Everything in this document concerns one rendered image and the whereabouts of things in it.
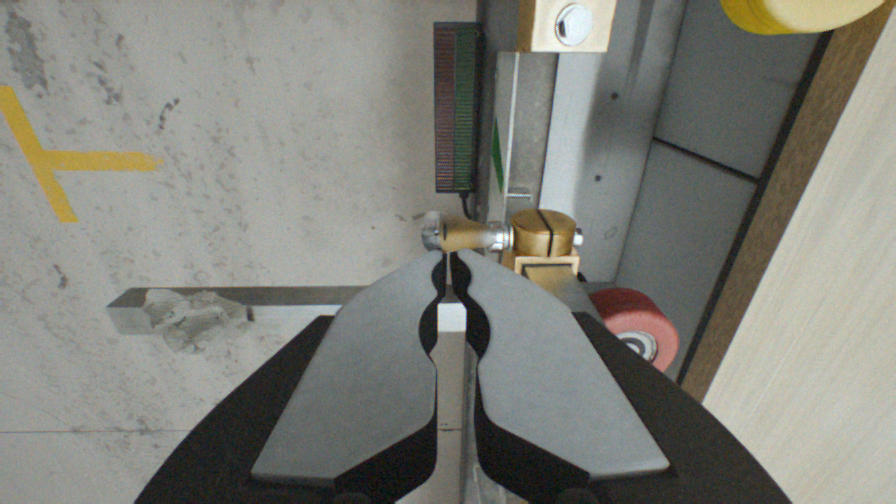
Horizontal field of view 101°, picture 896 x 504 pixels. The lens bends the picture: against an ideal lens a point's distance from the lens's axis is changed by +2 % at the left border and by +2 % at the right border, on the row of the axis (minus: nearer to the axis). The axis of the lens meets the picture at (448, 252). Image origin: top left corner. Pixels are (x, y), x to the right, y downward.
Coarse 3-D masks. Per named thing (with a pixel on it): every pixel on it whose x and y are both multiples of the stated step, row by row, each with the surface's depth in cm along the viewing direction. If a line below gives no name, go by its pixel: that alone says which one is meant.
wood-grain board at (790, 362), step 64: (832, 64) 21; (832, 128) 21; (768, 192) 25; (832, 192) 23; (768, 256) 25; (832, 256) 25; (768, 320) 27; (832, 320) 28; (704, 384) 31; (768, 384) 31; (832, 384) 31; (768, 448) 35; (832, 448) 35
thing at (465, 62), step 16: (464, 32) 35; (464, 48) 36; (464, 64) 37; (464, 80) 37; (464, 96) 38; (464, 112) 39; (464, 128) 40; (464, 144) 40; (464, 160) 41; (464, 176) 42
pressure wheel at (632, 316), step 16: (608, 288) 29; (624, 288) 29; (608, 304) 27; (624, 304) 27; (640, 304) 27; (608, 320) 26; (624, 320) 26; (640, 320) 26; (656, 320) 26; (624, 336) 27; (640, 336) 27; (656, 336) 27; (672, 336) 27; (640, 352) 28; (656, 352) 28; (672, 352) 28
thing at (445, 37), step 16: (448, 32) 35; (448, 48) 36; (448, 64) 37; (448, 80) 37; (448, 96) 38; (448, 112) 39; (448, 128) 39; (448, 144) 40; (448, 160) 41; (448, 176) 42
